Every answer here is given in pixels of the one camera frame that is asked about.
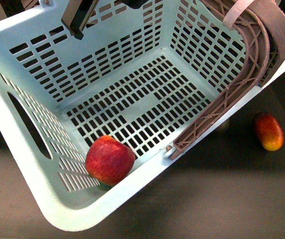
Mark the green avocado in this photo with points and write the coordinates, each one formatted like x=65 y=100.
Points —
x=224 y=126

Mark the red yellow mango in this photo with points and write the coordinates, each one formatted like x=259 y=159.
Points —
x=268 y=131

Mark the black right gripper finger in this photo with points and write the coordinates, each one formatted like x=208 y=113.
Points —
x=77 y=14

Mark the red apple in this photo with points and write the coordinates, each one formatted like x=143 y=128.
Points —
x=109 y=161

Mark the white cable tie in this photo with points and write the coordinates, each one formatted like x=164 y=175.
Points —
x=234 y=12

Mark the brown basket handle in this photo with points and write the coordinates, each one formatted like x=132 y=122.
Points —
x=262 y=27

